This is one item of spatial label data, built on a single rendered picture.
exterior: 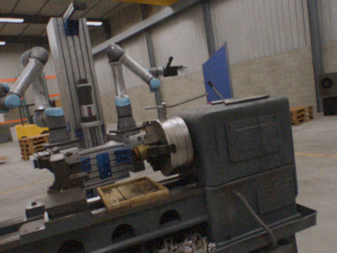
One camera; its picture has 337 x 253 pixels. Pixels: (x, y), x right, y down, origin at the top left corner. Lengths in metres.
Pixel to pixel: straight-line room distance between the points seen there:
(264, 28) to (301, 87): 2.88
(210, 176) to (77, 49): 1.40
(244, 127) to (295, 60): 10.80
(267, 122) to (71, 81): 1.41
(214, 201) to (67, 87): 1.35
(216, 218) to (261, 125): 0.54
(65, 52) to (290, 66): 10.76
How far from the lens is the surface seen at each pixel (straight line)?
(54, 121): 2.05
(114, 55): 2.24
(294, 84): 12.35
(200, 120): 1.43
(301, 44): 12.27
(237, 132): 1.54
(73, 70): 2.29
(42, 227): 1.34
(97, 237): 1.44
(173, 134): 1.45
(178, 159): 1.46
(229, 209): 1.59
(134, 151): 1.50
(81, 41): 2.35
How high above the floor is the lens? 1.34
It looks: 6 degrees down
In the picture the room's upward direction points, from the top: 9 degrees counter-clockwise
